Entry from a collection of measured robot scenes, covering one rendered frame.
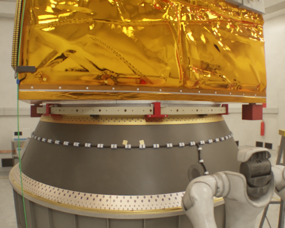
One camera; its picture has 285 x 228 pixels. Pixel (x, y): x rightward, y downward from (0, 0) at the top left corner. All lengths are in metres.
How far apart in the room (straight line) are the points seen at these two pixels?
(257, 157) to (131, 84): 0.85
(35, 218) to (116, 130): 0.81
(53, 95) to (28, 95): 0.14
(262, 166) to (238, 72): 1.12
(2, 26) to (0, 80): 1.50
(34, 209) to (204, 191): 1.17
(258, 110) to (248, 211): 1.39
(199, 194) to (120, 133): 0.74
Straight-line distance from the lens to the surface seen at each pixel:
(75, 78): 1.34
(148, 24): 1.53
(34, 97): 1.34
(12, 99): 6.82
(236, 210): 0.98
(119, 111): 1.41
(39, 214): 1.64
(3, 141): 6.90
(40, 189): 1.56
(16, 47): 1.46
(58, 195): 1.44
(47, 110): 1.71
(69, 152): 1.50
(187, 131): 1.52
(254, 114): 2.17
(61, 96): 1.35
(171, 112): 1.46
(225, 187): 0.91
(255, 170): 0.91
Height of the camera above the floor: 1.71
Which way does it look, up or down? 2 degrees down
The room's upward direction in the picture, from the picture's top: straight up
